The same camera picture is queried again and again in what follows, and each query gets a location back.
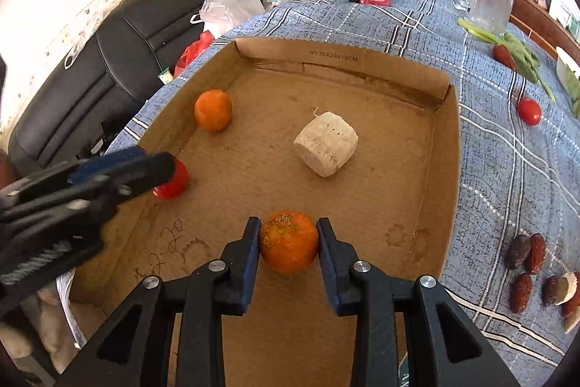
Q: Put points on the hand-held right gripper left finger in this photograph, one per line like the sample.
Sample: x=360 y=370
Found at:
x=251 y=264

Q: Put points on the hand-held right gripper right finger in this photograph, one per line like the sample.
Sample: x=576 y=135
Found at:
x=327 y=264

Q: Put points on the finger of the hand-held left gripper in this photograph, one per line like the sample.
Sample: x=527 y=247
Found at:
x=145 y=176
x=108 y=162

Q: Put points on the red cherry tomato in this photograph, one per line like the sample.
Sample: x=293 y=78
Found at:
x=177 y=184
x=529 y=111

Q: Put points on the speckled orange mandarin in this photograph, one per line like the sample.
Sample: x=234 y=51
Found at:
x=289 y=242

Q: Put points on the brown cardboard box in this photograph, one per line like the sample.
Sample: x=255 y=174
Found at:
x=272 y=169

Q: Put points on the smooth orange mandarin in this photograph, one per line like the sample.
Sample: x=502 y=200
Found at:
x=213 y=110

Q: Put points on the white cloth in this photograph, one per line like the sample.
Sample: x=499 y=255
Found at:
x=59 y=323

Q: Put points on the small green white packet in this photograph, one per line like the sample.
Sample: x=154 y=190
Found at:
x=165 y=76

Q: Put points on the black leather sofa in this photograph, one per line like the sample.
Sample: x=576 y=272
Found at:
x=127 y=42

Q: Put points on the white garlic bulb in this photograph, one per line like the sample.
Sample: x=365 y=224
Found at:
x=324 y=142

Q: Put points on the red plastic bag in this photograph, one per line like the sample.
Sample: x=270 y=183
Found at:
x=192 y=51

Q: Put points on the clear plastic bag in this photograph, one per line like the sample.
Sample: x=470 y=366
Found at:
x=231 y=6

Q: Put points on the dark brown date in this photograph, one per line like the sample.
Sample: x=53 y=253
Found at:
x=550 y=291
x=517 y=252

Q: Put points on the green leafy vegetable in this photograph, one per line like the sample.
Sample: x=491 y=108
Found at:
x=523 y=54

